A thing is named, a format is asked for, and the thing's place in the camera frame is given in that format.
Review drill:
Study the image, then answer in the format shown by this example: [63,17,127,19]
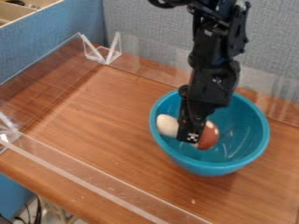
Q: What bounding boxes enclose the clear acrylic corner bracket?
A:
[79,31,123,65]

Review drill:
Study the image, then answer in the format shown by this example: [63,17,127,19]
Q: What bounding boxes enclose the clear acrylic left barrier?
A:
[0,33,102,130]

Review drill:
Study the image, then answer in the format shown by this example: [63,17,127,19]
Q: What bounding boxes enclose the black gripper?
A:
[177,55,241,144]

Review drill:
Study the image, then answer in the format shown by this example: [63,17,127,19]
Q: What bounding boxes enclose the clear acrylic front barrier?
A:
[0,112,212,224]

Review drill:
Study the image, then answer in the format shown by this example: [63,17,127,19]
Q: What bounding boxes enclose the blue partition with wooden shelf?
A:
[0,0,106,85]

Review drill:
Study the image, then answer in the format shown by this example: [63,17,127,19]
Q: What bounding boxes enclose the brown white toy mushroom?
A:
[157,114,221,151]

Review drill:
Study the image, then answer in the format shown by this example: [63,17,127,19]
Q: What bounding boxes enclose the blue plastic bowl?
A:
[149,90,272,177]

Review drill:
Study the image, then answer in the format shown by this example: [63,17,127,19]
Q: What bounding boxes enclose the clear acrylic barrier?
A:
[0,33,102,130]
[117,33,299,127]
[0,112,212,224]

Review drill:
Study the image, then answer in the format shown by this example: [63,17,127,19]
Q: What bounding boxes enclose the clear acrylic back barrier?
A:
[117,33,299,127]

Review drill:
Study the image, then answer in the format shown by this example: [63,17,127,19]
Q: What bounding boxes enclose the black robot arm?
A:
[149,0,252,144]

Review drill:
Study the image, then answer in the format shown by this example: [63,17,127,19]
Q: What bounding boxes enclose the black cables under table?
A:
[0,194,45,224]

